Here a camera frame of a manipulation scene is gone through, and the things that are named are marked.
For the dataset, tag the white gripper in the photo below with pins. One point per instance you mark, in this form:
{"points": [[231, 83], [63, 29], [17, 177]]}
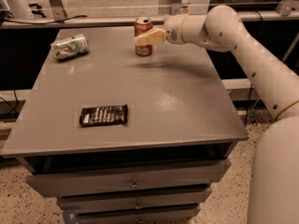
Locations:
{"points": [[173, 29]]}

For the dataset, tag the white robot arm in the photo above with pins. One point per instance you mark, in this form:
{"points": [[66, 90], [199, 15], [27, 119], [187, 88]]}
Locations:
{"points": [[274, 185]]}

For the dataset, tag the crushed green white can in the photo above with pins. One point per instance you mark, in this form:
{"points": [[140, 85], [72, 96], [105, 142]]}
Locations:
{"points": [[70, 47]]}

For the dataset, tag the black rxbar chocolate wrapper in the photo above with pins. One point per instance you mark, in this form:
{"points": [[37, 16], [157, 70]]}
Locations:
{"points": [[103, 115]]}

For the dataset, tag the grey drawer cabinet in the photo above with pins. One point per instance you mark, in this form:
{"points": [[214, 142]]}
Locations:
{"points": [[178, 109]]}

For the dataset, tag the top grey drawer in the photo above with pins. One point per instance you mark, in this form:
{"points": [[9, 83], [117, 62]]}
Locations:
{"points": [[128, 179]]}

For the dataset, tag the grey drawer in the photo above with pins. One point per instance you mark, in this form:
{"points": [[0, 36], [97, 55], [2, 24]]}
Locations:
{"points": [[134, 200], [139, 216], [128, 179]]}

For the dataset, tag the middle grey drawer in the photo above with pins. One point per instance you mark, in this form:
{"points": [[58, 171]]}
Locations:
{"points": [[134, 200]]}

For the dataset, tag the bottom grey drawer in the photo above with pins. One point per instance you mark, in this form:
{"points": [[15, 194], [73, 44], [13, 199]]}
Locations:
{"points": [[139, 216]]}

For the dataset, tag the grey metal rail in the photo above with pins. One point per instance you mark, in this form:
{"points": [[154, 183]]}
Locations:
{"points": [[86, 22]]}

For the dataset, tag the white pipe post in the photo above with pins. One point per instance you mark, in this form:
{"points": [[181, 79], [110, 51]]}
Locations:
{"points": [[20, 9]]}

